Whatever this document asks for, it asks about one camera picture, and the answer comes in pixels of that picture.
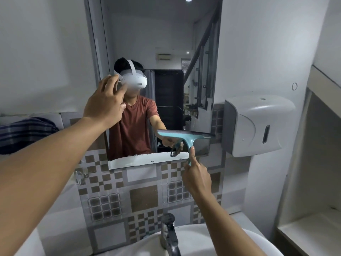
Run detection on wall mirror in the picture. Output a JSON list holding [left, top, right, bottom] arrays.
[[85, 0, 223, 170]]

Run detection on metal wall hook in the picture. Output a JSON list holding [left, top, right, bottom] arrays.
[[75, 170, 89, 186]]

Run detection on chrome faucet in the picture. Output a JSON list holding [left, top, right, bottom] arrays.
[[159, 213, 183, 256]]

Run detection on person's right forearm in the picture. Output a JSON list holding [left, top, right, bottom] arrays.
[[191, 191, 268, 256]]

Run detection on teal window squeegee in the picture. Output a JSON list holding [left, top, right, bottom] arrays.
[[156, 129, 216, 167]]

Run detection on dark striped cloth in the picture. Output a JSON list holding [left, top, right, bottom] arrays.
[[0, 117, 60, 155]]

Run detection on white paper towel dispenser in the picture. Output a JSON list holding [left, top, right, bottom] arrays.
[[223, 95, 296, 158]]

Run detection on person's left hand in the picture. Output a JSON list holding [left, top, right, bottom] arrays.
[[83, 74, 128, 130]]

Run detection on person's right hand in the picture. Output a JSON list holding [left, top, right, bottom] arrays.
[[182, 146, 212, 200]]

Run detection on person's left forearm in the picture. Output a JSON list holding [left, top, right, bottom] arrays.
[[0, 117, 107, 256]]

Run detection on white recessed wall shelf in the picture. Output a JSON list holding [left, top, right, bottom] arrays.
[[275, 65, 341, 256]]

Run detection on white ceramic sink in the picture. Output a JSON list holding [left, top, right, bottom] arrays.
[[137, 223, 278, 256]]

